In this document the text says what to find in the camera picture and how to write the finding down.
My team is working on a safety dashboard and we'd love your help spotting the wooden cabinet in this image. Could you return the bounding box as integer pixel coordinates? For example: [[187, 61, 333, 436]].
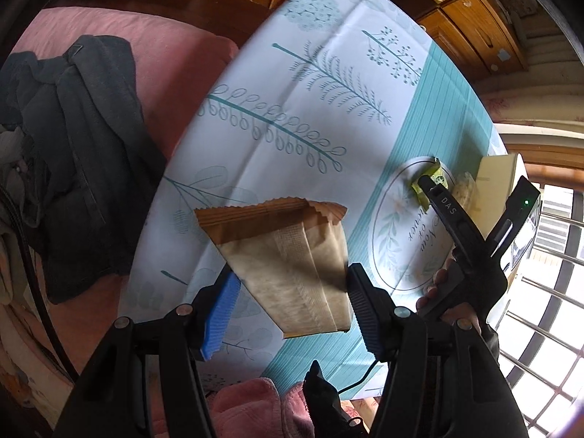
[[392, 0, 530, 83]]

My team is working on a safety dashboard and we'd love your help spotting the brown wafer packet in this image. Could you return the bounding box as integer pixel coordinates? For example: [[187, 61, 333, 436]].
[[194, 197, 354, 339]]

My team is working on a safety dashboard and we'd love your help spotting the black zip jacket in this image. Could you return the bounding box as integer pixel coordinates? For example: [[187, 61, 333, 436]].
[[303, 360, 366, 438]]

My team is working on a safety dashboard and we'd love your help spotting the dark grey jacket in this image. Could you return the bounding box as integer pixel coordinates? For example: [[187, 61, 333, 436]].
[[0, 34, 167, 304]]

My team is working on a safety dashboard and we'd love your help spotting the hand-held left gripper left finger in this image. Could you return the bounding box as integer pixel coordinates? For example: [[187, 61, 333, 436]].
[[52, 271, 242, 438]]

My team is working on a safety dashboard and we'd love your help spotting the pink sofa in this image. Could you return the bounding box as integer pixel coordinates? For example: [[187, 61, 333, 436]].
[[9, 7, 240, 384]]

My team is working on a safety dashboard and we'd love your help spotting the person's right hand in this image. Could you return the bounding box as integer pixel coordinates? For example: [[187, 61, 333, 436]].
[[416, 258, 483, 335]]

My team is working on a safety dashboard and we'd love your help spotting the white plastic bin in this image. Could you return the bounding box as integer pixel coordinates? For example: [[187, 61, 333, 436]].
[[470, 153, 543, 293]]

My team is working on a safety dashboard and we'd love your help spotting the black cable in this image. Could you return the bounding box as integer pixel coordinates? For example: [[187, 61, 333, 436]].
[[0, 187, 78, 381]]

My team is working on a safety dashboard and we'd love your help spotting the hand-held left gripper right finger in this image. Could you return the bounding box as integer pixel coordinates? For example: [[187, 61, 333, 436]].
[[346, 262, 530, 438]]

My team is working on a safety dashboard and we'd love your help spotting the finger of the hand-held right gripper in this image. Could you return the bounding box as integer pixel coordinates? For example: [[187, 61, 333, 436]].
[[417, 174, 474, 248]]

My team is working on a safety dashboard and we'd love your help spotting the green snack packet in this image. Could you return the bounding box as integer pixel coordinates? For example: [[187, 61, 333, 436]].
[[409, 157, 450, 204]]

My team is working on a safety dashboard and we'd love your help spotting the pale rice cracker packet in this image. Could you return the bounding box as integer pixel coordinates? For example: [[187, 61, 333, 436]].
[[449, 171, 477, 208]]

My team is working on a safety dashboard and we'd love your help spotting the window with metal bars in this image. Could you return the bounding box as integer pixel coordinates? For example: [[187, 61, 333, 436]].
[[497, 182, 584, 425]]

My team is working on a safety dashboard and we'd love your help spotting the pink fleece garment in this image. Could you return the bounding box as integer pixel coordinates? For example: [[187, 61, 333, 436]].
[[205, 376, 315, 438]]

